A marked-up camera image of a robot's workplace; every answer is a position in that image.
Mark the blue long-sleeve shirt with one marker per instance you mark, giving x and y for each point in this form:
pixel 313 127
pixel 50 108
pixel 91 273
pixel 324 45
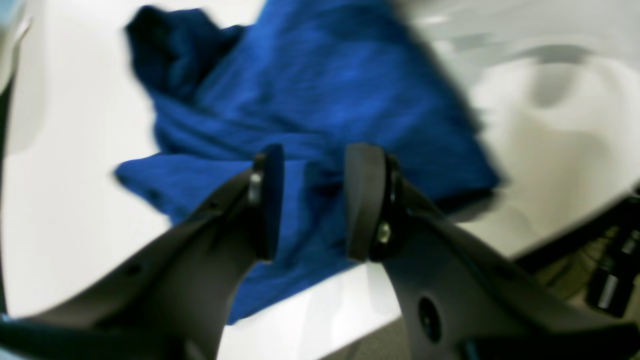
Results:
pixel 312 76

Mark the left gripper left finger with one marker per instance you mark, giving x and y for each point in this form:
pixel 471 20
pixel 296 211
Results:
pixel 170 300

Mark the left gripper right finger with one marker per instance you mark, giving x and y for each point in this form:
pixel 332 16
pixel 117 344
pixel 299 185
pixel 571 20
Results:
pixel 460 299

